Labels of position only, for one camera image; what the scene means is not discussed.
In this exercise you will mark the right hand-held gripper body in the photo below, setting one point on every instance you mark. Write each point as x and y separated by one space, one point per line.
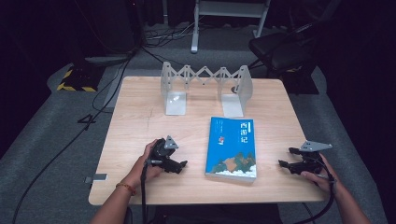
311 163

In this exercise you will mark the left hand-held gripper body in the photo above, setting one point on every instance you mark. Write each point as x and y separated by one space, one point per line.
162 151

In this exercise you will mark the white expandable book rack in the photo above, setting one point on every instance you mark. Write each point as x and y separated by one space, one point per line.
176 102

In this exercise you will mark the blue book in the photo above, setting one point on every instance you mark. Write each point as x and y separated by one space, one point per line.
230 146

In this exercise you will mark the person's right hand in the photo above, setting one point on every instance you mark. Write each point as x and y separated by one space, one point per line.
327 180

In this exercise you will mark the person's left hand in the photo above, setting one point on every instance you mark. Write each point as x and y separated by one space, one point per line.
141 171

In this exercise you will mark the black chair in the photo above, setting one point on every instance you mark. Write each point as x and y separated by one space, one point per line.
280 49

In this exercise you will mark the grey flat stand base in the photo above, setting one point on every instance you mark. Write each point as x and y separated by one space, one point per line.
107 59

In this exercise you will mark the yellow black striped base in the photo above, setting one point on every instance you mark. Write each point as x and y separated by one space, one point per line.
77 79

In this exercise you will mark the white metal stand frame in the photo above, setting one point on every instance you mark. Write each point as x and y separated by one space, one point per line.
229 9

